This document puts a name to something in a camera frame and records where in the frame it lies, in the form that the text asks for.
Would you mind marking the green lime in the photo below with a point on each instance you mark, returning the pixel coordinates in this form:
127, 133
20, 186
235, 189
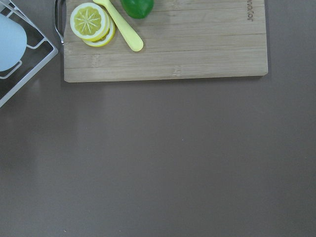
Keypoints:
137, 9

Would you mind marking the white wire cup rack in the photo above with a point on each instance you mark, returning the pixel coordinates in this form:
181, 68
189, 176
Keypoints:
39, 51

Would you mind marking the wooden cutting board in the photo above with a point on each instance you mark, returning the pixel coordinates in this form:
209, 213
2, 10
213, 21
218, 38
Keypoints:
183, 39

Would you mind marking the lemon slice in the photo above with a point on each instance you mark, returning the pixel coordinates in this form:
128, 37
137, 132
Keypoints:
105, 39
89, 21

